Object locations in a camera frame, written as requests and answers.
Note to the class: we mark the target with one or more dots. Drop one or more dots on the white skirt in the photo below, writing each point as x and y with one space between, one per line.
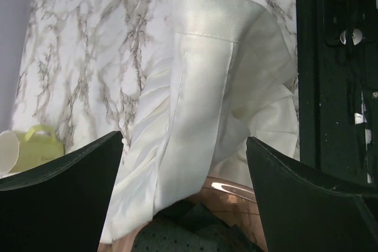
227 80

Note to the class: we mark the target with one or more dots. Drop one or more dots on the black dotted garment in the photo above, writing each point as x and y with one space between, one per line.
186 226

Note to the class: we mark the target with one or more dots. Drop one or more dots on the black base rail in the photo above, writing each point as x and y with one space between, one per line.
337 78

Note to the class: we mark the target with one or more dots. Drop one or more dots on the clear pink plastic basin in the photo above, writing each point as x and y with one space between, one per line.
230 196

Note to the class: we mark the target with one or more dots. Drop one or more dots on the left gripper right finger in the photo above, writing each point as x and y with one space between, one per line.
304 209

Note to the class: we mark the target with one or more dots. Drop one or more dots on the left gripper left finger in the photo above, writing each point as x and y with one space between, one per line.
61 205

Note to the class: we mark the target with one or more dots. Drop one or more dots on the yellow-green mug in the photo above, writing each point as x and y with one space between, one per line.
21 151

